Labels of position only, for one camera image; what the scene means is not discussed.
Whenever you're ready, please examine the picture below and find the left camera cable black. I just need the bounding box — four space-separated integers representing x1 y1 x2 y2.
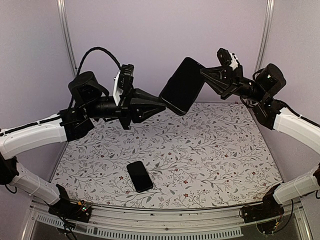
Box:
68 47 122 111

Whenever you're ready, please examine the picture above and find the aluminium frame post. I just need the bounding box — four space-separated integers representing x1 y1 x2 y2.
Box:
254 0 275 72
56 0 77 77

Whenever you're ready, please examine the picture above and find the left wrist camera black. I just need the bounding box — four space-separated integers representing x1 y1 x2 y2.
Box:
117 64 134 93

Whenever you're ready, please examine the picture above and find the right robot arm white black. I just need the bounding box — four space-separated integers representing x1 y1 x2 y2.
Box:
200 63 320 218

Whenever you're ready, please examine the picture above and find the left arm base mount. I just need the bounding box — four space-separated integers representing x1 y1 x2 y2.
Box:
48 184 92 223

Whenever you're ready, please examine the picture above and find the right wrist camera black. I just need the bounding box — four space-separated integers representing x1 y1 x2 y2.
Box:
216 48 233 66

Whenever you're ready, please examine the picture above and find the front aluminium rail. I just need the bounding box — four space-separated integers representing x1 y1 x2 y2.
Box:
22 200 312 240

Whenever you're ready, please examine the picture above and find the left aluminium frame post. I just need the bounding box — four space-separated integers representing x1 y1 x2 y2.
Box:
56 0 77 77

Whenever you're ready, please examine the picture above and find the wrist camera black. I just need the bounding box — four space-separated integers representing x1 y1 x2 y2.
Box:
216 48 233 66
117 64 134 93

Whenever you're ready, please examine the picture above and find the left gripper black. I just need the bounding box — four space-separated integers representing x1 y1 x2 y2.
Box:
85 82 167 128

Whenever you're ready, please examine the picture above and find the small black phone on table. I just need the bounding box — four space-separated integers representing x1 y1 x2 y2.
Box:
126 160 154 193

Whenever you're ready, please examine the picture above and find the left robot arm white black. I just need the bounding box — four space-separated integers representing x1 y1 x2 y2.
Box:
0 69 166 217

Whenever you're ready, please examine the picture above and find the large black phone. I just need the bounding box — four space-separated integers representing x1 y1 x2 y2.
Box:
159 57 205 116

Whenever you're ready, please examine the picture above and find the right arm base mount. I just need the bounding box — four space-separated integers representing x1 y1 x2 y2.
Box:
239 184 285 223

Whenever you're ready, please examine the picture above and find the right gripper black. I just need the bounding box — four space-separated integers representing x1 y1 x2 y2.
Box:
198 63 267 103

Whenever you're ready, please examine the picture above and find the right aluminium frame post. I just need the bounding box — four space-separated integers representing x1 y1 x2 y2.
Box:
254 0 275 72

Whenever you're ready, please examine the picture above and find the floral patterned table mat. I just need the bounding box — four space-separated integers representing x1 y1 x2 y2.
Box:
52 103 282 209

